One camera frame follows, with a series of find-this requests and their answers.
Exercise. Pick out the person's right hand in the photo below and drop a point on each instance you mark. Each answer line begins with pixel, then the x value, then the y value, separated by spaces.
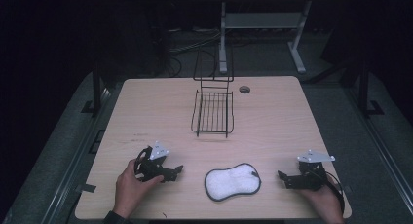
pixel 326 203

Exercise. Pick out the black metal stand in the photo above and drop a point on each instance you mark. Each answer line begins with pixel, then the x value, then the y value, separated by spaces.
pixel 363 87
pixel 96 87

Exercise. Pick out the black tape strip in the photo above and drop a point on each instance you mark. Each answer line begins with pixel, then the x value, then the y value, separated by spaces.
pixel 86 188

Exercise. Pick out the round table grommet hole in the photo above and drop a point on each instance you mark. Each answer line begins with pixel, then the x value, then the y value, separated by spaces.
pixel 244 89

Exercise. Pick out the white sponge with grey edge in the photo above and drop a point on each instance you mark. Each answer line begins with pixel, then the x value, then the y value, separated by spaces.
pixel 232 181

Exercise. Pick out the person's left dark sleeve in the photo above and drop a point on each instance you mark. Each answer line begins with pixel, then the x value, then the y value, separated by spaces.
pixel 115 218

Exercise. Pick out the person's left hand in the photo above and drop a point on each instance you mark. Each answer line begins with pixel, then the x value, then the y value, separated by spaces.
pixel 130 191

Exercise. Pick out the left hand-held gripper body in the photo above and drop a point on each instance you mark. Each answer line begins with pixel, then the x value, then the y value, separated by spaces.
pixel 147 167

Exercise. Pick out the white metal desk frame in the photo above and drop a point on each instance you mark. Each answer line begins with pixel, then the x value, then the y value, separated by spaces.
pixel 259 20

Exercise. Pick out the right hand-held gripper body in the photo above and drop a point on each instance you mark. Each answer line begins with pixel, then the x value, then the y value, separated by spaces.
pixel 311 177

